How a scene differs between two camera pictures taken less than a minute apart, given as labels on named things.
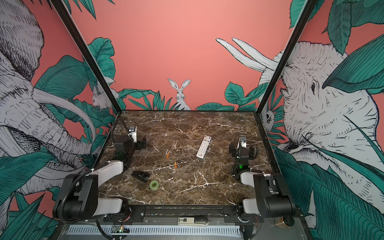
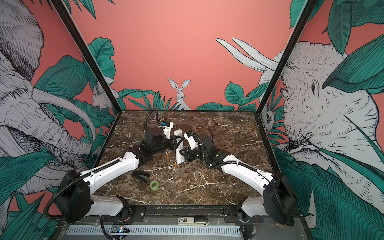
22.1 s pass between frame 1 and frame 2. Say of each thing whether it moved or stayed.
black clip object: stayed
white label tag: stayed
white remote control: moved
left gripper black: moved
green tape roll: stayed
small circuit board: stayed
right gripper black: moved
